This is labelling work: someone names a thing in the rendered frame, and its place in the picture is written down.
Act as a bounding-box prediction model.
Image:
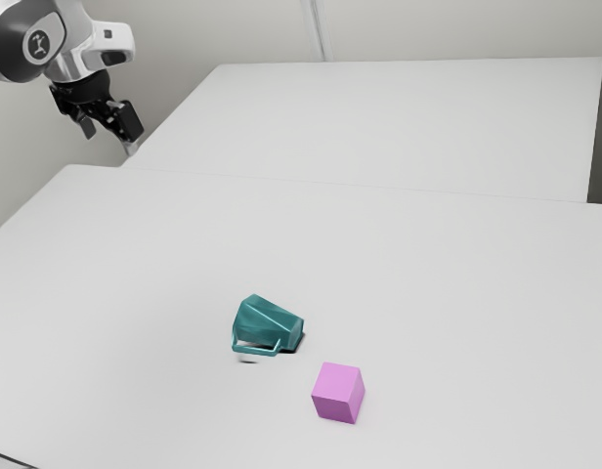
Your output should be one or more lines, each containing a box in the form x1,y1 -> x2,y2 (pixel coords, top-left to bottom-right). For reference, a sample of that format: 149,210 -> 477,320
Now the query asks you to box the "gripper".
48,69 -> 146,157

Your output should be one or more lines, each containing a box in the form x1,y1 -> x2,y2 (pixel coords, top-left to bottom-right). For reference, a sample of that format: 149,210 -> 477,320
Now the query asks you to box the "teal faceted mug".
230,293 -> 306,359

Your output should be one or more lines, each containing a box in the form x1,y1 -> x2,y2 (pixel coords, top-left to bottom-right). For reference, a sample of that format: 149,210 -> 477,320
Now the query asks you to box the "pink cube block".
310,361 -> 366,424

